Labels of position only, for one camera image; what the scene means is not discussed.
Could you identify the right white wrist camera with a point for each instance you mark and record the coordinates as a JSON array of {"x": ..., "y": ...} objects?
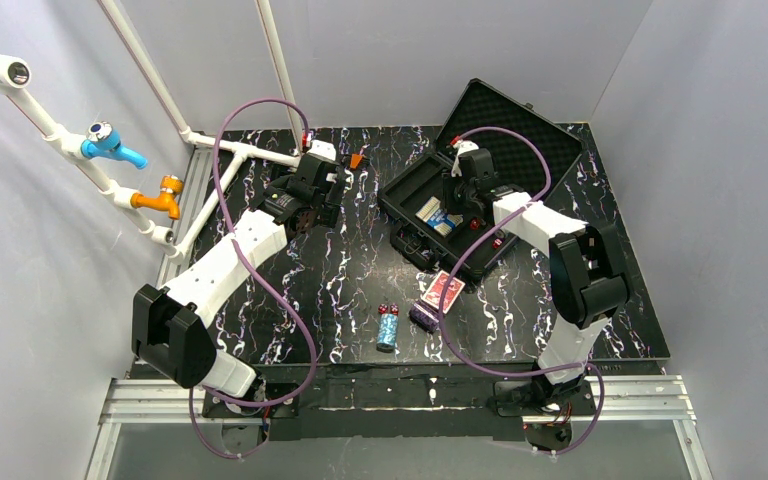
[{"x": 462, "y": 147}]

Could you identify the blue white card box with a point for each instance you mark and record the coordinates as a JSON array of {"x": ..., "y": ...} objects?
[{"x": 434, "y": 216}]

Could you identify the light blue chip stack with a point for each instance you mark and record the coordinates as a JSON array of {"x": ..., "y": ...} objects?
[{"x": 387, "y": 333}]

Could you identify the purple poker chip stack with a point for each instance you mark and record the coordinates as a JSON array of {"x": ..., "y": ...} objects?
[{"x": 424, "y": 317}]

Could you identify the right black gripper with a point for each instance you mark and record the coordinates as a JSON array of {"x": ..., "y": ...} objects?
[{"x": 459, "y": 201}]

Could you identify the small orange clip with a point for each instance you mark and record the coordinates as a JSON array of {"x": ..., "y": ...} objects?
[{"x": 356, "y": 161}]

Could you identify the orange tap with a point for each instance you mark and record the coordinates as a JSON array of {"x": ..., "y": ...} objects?
[{"x": 165, "y": 201}]

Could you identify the black poker set case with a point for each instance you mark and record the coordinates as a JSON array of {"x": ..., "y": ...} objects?
[{"x": 528, "y": 151}]

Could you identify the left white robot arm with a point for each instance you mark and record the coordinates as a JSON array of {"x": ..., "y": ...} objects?
[{"x": 170, "y": 323}]

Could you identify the red backed card deck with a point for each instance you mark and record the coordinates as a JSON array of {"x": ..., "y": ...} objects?
[{"x": 442, "y": 288}]

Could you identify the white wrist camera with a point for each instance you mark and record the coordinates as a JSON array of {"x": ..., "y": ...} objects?
[
  {"x": 323, "y": 149},
  {"x": 462, "y": 147}
]

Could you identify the blue tap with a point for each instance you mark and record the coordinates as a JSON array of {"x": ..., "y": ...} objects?
[{"x": 103, "y": 140}]

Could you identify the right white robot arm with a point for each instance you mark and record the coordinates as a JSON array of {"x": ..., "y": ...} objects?
[{"x": 587, "y": 270}]

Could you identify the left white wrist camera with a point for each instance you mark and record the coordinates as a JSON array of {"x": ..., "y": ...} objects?
[{"x": 323, "y": 149}]

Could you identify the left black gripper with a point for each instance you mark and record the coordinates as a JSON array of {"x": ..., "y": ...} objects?
[{"x": 334, "y": 183}]

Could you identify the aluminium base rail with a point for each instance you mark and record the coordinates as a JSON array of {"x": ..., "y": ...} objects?
[{"x": 627, "y": 398}]

